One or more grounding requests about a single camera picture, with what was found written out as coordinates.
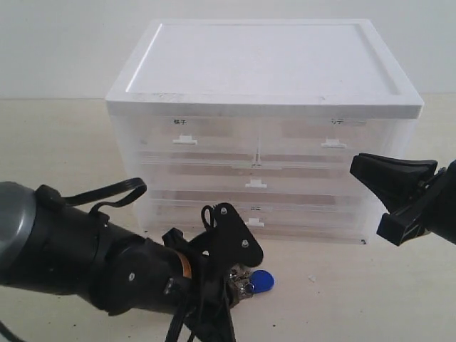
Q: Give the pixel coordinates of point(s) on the small drawer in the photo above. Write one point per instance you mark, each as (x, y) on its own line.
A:
(306, 141)
(199, 138)

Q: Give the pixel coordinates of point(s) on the small white debris scrap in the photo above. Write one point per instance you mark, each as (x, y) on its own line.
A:
(312, 277)

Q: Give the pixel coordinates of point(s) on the keys with blue fob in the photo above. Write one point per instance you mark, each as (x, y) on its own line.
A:
(244, 283)

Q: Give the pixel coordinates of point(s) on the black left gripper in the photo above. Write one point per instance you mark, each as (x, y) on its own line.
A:
(207, 284)

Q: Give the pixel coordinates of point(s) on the top left small drawer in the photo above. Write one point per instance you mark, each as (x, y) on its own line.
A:
(199, 138)

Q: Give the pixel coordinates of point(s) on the top right small drawer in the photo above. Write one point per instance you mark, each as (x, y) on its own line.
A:
(306, 141)

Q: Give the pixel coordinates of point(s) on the white translucent drawer cabinet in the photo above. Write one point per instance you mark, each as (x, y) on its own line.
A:
(339, 70)

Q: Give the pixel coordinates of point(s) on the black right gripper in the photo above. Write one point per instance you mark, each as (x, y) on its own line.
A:
(417, 200)

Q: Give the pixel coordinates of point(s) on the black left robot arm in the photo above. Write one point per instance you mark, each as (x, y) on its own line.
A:
(68, 246)

